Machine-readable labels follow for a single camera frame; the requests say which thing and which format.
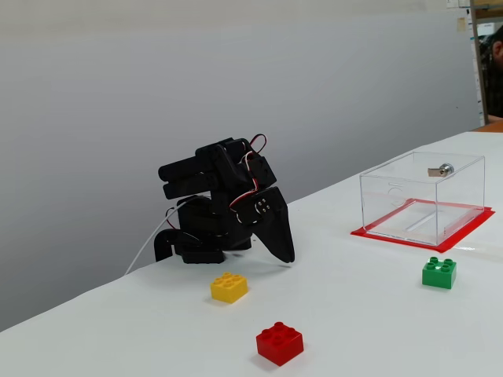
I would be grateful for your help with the red tape frame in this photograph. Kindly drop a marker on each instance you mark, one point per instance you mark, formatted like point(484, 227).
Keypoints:
point(469, 228)

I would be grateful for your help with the yellow sticky note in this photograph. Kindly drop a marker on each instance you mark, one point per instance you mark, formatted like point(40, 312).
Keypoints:
point(461, 24)

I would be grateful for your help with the black table clamp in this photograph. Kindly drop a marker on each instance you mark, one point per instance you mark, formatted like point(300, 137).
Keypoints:
point(159, 247)

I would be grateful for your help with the green lego brick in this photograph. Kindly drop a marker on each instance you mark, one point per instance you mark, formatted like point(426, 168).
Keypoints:
point(439, 275)

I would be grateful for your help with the transparent plastic box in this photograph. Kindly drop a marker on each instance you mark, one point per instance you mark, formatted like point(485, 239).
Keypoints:
point(393, 188)

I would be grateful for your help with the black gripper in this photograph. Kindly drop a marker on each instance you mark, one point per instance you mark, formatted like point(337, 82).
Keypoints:
point(275, 214)

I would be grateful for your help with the white paper sheet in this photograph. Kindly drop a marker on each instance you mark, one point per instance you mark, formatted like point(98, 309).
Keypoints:
point(457, 3)

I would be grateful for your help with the brown wooden table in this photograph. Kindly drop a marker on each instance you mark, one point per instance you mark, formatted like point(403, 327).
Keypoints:
point(491, 126)

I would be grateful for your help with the yellow lego brick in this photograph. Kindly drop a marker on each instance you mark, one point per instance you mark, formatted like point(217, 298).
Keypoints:
point(230, 288)

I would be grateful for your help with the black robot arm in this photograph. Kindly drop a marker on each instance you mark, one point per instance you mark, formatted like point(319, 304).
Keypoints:
point(204, 220)

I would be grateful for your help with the red lego brick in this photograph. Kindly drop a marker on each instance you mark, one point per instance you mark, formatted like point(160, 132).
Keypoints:
point(279, 347)

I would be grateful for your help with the person in plaid shirt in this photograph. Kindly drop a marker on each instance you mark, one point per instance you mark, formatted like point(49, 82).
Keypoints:
point(493, 86)

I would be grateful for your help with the silver metal box lock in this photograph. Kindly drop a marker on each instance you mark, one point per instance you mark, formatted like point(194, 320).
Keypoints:
point(446, 169)

